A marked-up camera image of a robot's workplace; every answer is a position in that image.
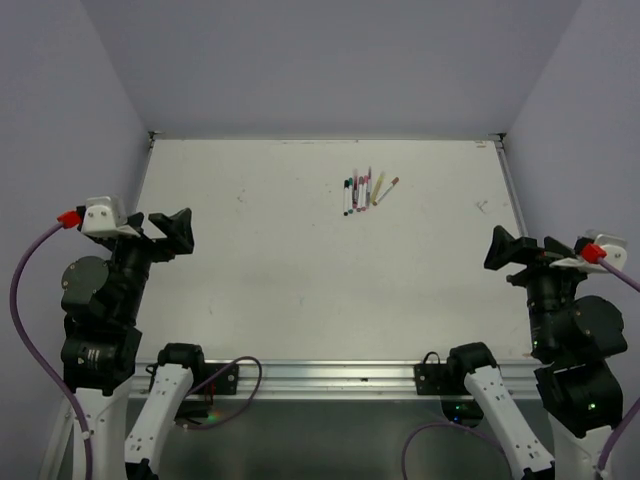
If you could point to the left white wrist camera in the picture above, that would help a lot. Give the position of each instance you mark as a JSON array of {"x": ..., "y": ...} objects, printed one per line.
[{"x": 101, "y": 217}]

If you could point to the magenta pen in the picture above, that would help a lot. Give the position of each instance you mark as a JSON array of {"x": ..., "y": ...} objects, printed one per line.
[{"x": 355, "y": 188}]

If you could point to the brown capped white pen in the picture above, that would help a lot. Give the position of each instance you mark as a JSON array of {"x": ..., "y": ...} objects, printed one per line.
[{"x": 386, "y": 191}]

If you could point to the aluminium mounting rail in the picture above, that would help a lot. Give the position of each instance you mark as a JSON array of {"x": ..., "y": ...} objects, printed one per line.
[{"x": 343, "y": 380}]

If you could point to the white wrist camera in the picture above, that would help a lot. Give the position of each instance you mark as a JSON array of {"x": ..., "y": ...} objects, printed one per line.
[
  {"x": 101, "y": 217},
  {"x": 591, "y": 249}
]

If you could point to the teal capped white pen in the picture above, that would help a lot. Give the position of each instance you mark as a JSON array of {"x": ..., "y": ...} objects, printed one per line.
[{"x": 350, "y": 195}]

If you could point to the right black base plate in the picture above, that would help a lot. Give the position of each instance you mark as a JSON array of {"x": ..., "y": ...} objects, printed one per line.
[{"x": 437, "y": 380}]

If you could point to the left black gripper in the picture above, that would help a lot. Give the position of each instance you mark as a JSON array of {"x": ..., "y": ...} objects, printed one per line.
[{"x": 176, "y": 228}]

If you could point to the black capped white pen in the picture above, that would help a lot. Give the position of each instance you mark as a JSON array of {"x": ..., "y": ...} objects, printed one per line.
[{"x": 345, "y": 194}]

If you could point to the pink capped white pen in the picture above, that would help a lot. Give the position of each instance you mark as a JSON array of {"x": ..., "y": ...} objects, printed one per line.
[{"x": 362, "y": 193}]

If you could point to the dark purple pen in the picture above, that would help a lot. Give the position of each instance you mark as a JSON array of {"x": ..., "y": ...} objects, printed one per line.
[{"x": 369, "y": 185}]

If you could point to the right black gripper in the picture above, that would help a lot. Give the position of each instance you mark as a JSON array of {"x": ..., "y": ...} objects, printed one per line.
[{"x": 504, "y": 246}]

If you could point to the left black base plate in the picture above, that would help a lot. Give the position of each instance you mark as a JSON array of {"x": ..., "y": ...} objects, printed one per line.
[{"x": 224, "y": 384}]

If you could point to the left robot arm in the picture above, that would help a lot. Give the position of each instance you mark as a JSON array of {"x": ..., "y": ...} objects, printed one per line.
[{"x": 101, "y": 300}]

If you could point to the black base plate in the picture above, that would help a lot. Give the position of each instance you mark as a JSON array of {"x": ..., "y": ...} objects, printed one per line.
[
  {"x": 224, "y": 384},
  {"x": 437, "y": 380}
]

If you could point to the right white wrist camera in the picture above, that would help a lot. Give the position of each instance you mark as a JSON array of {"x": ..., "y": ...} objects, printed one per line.
[{"x": 591, "y": 249}]

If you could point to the yellow pen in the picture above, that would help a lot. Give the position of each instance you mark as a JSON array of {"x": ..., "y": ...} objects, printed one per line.
[{"x": 377, "y": 188}]

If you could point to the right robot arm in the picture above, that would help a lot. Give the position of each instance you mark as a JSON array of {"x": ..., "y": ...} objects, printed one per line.
[{"x": 572, "y": 338}]

